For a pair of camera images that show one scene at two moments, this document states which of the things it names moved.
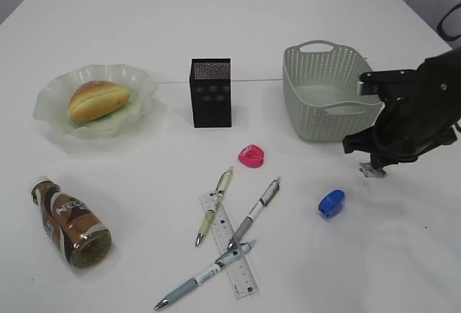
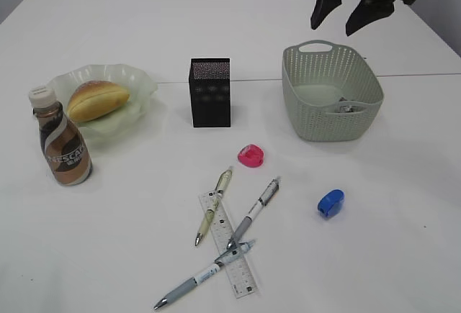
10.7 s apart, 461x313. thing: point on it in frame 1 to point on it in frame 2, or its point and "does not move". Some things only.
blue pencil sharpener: (332, 203) does not move
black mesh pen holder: (210, 84) does not move
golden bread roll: (94, 99) does not move
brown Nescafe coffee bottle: (81, 234) to (65, 147)
